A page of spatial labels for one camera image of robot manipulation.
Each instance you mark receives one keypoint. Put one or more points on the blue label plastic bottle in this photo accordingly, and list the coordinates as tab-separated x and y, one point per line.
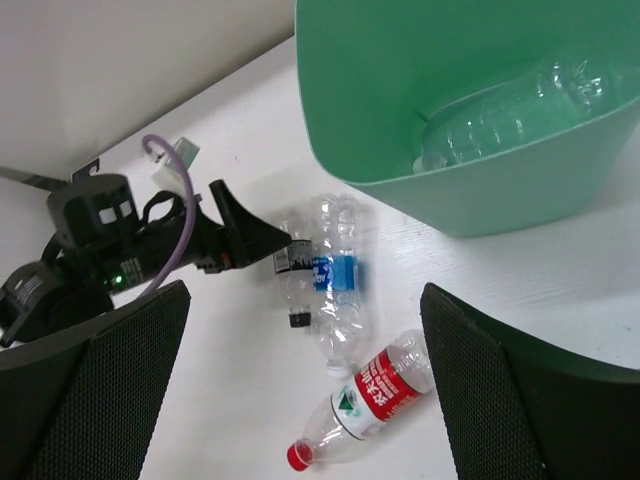
341	325

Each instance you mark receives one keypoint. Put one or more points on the blue sticker label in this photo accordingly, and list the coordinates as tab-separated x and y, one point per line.
89	169

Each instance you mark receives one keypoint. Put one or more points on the green plastic bin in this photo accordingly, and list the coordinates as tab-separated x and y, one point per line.
372	72

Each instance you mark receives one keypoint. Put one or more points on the red label plastic bottle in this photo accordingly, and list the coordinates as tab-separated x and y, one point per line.
343	425

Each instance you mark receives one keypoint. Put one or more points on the clear unlabelled plastic bottle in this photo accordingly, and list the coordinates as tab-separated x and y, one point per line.
565	89

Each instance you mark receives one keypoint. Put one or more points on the black label plastic bottle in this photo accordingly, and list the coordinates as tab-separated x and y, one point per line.
293	269

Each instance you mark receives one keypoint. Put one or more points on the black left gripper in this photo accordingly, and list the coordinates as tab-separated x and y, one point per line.
105	244

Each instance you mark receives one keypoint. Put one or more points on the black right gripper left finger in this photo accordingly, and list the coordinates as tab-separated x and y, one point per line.
83	403

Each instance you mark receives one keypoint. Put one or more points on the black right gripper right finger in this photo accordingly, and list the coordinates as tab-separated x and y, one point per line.
518	407

